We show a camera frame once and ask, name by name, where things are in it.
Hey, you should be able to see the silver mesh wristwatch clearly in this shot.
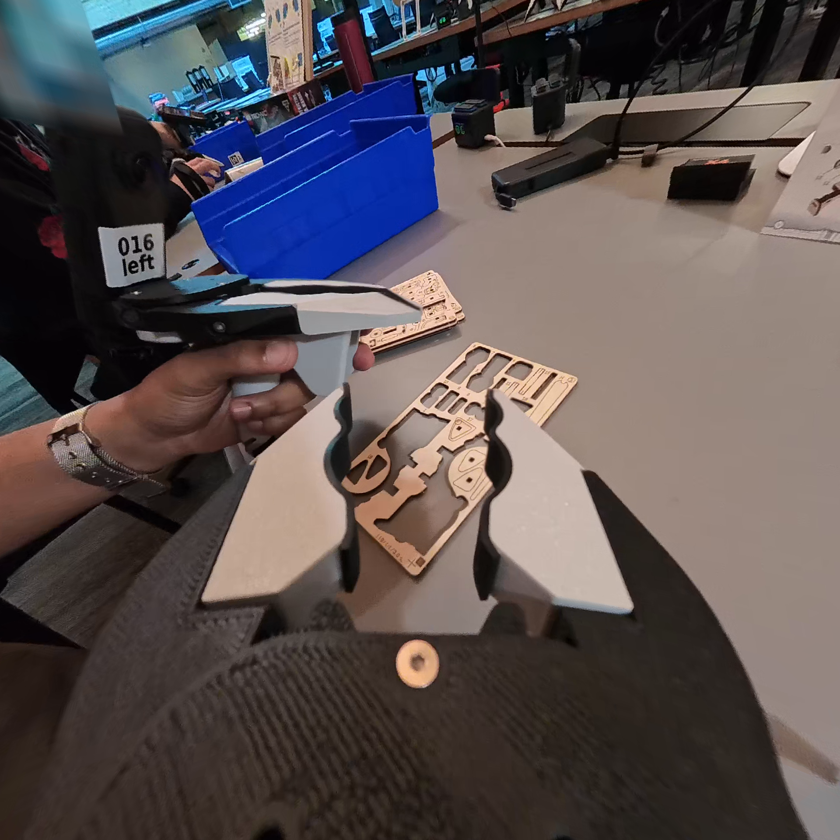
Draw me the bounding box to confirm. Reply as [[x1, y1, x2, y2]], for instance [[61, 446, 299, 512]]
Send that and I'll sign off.
[[46, 402, 173, 500]]

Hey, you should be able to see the small black box red print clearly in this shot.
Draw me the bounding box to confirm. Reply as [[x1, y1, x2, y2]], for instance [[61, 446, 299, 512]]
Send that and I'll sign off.
[[667, 155, 757, 202]]

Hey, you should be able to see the black cable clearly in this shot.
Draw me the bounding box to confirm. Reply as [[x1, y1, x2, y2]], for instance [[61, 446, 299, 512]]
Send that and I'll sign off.
[[610, 26, 782, 165]]

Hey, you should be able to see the large blue plastic bin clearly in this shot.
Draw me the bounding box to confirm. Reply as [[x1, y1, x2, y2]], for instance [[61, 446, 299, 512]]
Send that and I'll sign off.
[[190, 117, 440, 280]]

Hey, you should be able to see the black charger with green display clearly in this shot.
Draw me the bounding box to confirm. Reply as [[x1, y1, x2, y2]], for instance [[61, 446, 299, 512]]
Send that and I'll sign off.
[[451, 98, 498, 149]]

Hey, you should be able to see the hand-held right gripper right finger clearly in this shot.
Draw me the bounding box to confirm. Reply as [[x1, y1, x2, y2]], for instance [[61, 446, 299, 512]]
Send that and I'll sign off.
[[472, 388, 636, 641]]

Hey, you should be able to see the grey monitor base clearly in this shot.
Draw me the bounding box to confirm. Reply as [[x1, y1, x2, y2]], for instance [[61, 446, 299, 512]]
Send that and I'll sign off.
[[563, 98, 816, 149]]

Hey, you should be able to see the long black power adapter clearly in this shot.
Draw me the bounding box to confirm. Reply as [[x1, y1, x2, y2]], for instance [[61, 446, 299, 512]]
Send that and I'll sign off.
[[490, 137, 615, 206]]

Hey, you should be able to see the grey desk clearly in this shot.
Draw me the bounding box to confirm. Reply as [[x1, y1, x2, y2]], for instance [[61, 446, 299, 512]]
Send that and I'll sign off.
[[177, 79, 840, 783]]

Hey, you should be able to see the wooden workbench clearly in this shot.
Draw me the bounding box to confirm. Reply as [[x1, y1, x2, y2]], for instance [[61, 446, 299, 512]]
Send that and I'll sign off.
[[373, 0, 664, 63]]

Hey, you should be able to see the person's left hand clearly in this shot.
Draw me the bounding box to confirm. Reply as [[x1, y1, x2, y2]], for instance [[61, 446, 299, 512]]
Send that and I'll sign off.
[[98, 338, 376, 475]]

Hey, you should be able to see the folded printed instruction sheet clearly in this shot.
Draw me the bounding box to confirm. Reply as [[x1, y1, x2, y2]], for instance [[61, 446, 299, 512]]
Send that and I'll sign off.
[[760, 130, 840, 245]]

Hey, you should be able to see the wooden puzzle sheet with cutouts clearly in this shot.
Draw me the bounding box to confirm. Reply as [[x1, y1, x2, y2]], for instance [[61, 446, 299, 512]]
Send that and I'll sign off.
[[341, 341, 579, 578]]

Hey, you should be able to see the person's left forearm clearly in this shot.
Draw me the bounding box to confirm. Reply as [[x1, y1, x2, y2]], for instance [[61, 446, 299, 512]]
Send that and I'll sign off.
[[0, 427, 118, 560]]

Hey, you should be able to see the dark red bottle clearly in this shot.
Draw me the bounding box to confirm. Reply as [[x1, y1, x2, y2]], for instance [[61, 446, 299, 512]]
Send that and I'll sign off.
[[331, 9, 375, 93]]

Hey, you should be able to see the black battery charger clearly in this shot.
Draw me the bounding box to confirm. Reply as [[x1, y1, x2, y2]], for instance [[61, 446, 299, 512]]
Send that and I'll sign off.
[[531, 78, 569, 136]]

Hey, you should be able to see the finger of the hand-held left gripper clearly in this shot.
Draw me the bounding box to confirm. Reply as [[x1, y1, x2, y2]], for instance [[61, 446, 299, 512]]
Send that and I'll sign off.
[[294, 289, 423, 337], [252, 278, 395, 296]]

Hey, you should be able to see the stack of wooden puzzle sheets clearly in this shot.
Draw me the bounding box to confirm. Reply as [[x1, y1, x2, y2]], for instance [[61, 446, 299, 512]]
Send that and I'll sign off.
[[357, 269, 467, 356]]

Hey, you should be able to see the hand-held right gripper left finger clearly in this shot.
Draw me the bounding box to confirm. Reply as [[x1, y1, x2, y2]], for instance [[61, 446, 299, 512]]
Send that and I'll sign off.
[[200, 384, 362, 631]]

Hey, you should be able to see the standing printed card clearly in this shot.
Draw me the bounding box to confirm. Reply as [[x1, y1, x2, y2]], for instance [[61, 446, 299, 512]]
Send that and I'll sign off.
[[262, 0, 316, 90]]

